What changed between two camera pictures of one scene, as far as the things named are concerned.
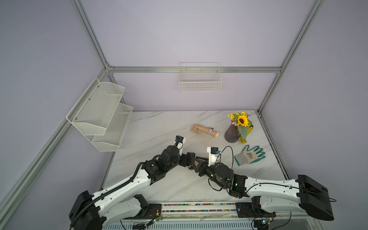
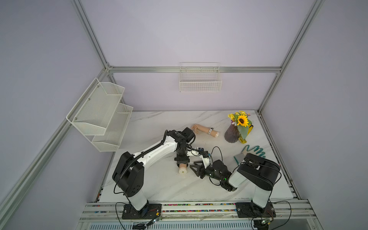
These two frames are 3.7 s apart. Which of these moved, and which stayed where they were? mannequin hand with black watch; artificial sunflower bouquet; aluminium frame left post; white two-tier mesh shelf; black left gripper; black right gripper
Moved: mannequin hand with black watch; black left gripper
Stayed: artificial sunflower bouquet; aluminium frame left post; white two-tier mesh shelf; black right gripper
